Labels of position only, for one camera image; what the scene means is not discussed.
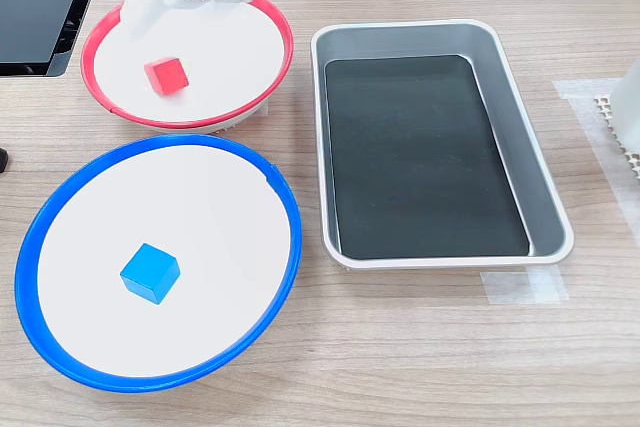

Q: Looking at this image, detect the small red cube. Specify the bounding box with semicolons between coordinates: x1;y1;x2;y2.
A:
143;56;191;97

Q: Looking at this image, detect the blue-rimmed white round plate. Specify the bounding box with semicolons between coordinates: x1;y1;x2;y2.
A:
13;133;303;394

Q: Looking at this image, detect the pale perforated base plate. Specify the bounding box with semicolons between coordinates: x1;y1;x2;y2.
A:
593;93;640;181

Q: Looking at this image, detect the red-rimmed white round plate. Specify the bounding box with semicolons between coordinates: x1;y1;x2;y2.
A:
80;0;295;131

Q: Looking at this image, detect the small blue cube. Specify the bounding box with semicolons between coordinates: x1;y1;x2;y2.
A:
119;242;181;306

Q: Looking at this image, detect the steel rectangular tray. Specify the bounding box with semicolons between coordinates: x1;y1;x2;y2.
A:
309;18;575;270

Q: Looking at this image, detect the black tray mat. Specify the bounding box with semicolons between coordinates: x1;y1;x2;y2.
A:
323;54;532;261

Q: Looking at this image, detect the clear tape around base plate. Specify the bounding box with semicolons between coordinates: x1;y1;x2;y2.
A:
551;76;640;236

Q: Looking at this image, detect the black glossy panel device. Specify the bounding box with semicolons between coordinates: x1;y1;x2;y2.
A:
0;0;110;79

